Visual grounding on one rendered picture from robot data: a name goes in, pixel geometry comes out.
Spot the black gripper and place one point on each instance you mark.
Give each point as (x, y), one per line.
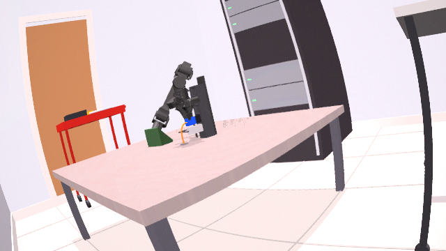
(187, 106)

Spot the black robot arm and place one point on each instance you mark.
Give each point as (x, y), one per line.
(182, 73)

